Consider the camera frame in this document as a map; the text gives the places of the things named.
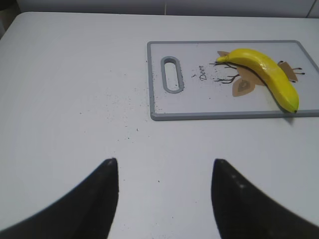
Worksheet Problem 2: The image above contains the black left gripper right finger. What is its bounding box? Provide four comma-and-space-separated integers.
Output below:
211, 159, 319, 239

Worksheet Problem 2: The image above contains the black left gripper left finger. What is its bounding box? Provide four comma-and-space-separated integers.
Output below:
0, 158, 119, 239

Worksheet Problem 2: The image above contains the yellow plastic banana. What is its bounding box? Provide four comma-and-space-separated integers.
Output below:
216, 48, 299, 113

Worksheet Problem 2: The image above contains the white grey-rimmed cutting board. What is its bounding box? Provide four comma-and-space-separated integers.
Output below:
147, 40, 319, 120

